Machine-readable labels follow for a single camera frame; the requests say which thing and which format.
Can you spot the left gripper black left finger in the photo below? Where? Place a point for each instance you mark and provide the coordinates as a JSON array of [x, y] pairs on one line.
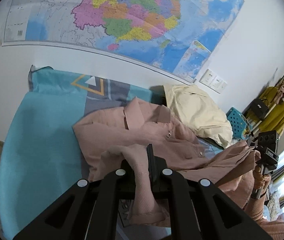
[[86, 210]]

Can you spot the pink jacket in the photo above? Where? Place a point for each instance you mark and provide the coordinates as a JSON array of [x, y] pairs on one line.
[[108, 136]]

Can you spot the white double wall socket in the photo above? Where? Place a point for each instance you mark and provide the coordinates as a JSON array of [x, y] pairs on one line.
[[213, 81]]

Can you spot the person's right hand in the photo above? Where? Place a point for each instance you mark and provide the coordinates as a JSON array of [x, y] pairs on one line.
[[261, 182]]

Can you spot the colourful wall map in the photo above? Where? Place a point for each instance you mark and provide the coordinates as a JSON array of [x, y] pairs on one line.
[[176, 36]]

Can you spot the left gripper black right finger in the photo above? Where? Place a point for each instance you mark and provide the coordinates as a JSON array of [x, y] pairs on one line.
[[199, 210]]

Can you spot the black shoulder bag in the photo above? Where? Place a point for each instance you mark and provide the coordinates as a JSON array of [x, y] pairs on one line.
[[259, 108]]

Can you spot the teal grey bed sheet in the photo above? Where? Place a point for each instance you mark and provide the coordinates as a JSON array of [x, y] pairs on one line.
[[41, 158]]

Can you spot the teal perforated plastic basket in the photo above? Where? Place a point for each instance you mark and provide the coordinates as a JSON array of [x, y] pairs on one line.
[[240, 126]]

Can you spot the cream jacket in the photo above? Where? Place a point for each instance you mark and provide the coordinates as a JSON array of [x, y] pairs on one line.
[[196, 109]]

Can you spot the yellow garment on rack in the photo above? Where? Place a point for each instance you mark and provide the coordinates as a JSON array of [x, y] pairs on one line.
[[275, 119]]

